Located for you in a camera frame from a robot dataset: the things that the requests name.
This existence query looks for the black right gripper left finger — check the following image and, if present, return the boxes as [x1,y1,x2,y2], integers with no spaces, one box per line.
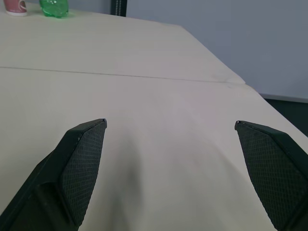
[0,118,108,231]

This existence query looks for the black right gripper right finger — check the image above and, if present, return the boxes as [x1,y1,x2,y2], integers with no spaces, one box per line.
[234,120,308,231]

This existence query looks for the green plastic bottle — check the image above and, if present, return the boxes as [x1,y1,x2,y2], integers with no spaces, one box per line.
[38,0,69,19]

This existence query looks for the white and pink paper cup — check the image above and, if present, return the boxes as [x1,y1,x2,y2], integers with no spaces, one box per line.
[4,0,28,17]

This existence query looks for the black perforated metal post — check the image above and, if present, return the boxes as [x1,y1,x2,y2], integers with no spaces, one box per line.
[110,0,127,17]

